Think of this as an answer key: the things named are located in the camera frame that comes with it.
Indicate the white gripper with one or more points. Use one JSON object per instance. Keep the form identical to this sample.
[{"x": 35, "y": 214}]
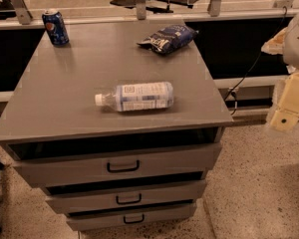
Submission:
[{"x": 297, "y": 44}]

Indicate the blue chip bag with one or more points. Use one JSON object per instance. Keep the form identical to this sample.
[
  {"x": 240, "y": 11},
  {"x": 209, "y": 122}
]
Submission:
[{"x": 169, "y": 39}]

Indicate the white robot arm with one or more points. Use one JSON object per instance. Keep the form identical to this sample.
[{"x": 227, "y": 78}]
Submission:
[{"x": 291, "y": 43}]

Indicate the clear bottle with blue label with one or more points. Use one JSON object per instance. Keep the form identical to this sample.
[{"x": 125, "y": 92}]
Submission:
[{"x": 137, "y": 97}]

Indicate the grey drawer cabinet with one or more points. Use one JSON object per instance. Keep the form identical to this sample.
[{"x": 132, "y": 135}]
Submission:
[{"x": 112, "y": 133}]

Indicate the bottom grey drawer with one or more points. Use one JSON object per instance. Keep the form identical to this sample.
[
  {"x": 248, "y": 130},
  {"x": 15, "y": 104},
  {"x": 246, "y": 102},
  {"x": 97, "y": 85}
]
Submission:
[{"x": 133, "y": 216}]

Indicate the grey drawer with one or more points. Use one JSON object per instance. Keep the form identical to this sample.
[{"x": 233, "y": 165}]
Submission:
[
  {"x": 88, "y": 168},
  {"x": 126, "y": 197},
  {"x": 133, "y": 216}
]

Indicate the blue Pepsi can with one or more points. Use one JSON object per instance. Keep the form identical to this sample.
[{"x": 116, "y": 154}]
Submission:
[{"x": 55, "y": 27}]

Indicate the middle grey drawer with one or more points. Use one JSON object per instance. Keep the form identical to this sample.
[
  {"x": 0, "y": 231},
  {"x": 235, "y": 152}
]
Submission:
[{"x": 126, "y": 197}]

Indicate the top grey drawer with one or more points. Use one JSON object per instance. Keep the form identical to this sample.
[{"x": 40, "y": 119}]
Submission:
[{"x": 88, "y": 168}]

